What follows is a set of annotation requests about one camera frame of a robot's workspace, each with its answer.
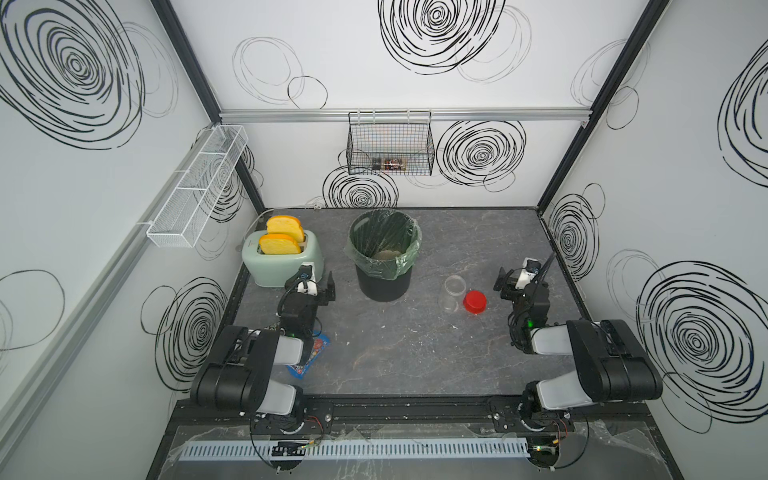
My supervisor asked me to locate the red jar lid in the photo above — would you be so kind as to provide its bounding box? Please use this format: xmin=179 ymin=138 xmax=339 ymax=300
xmin=462 ymin=290 xmax=488 ymax=315

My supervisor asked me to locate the clear oatmeal jar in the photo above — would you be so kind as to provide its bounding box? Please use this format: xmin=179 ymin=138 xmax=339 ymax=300
xmin=438 ymin=275 xmax=467 ymax=313

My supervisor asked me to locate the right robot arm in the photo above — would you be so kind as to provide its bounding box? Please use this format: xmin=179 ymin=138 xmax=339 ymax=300
xmin=493 ymin=261 xmax=663 ymax=419

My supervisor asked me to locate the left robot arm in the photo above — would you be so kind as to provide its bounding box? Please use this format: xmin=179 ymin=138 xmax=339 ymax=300
xmin=190 ymin=273 xmax=336 ymax=423

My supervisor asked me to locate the green toaster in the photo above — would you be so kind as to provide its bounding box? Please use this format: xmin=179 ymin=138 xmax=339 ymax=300
xmin=241 ymin=230 xmax=325 ymax=288

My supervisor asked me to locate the blue candy bag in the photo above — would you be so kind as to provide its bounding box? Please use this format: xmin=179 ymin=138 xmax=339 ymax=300
xmin=287 ymin=333 xmax=330 ymax=379

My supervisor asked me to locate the yellow toast slice front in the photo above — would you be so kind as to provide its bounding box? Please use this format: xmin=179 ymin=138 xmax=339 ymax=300
xmin=258 ymin=233 xmax=302 ymax=255

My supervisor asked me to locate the yellow toast slice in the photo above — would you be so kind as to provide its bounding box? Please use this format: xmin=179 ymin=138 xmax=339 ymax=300
xmin=266 ymin=215 xmax=305 ymax=243
xmin=258 ymin=233 xmax=302 ymax=255

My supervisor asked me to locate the yellow toast slice back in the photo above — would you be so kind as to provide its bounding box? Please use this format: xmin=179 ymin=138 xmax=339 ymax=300
xmin=266 ymin=215 xmax=305 ymax=243

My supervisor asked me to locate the black bin with green bag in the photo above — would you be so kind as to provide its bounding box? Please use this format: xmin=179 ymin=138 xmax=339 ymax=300
xmin=344 ymin=209 xmax=422 ymax=302

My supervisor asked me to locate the small jar in basket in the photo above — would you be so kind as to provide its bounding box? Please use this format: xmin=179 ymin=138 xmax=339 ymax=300
xmin=371 ymin=157 xmax=407 ymax=172

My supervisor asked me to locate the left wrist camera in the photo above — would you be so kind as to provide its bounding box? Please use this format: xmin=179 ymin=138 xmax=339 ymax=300
xmin=296 ymin=262 xmax=319 ymax=296

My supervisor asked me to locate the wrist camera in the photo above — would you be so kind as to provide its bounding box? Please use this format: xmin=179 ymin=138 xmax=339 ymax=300
xmin=296 ymin=262 xmax=319 ymax=296
xmin=515 ymin=257 xmax=542 ymax=290

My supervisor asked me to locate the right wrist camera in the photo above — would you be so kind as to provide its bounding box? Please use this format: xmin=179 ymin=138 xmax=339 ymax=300
xmin=515 ymin=257 xmax=542 ymax=290

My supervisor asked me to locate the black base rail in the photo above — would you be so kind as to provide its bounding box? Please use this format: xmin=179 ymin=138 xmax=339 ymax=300
xmin=164 ymin=394 xmax=655 ymax=438

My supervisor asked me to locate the white wire wall shelf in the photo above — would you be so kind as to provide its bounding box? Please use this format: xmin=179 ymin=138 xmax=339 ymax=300
xmin=146 ymin=124 xmax=248 ymax=248

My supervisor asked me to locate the white slotted cable duct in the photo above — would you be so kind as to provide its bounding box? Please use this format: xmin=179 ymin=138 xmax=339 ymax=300
xmin=178 ymin=438 xmax=530 ymax=462

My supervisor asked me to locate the black wire wall basket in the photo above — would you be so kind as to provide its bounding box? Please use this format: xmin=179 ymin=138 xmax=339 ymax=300
xmin=345 ymin=120 xmax=436 ymax=176

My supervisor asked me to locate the aluminium wall rail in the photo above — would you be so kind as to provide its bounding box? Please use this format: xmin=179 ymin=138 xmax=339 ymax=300
xmin=220 ymin=107 xmax=592 ymax=124

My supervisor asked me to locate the black left corner post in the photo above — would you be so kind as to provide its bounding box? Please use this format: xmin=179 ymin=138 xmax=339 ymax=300
xmin=151 ymin=0 xmax=266 ymax=214

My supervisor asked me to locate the black corner frame post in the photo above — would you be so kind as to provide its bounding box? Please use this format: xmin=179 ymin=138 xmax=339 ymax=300
xmin=536 ymin=0 xmax=670 ymax=215

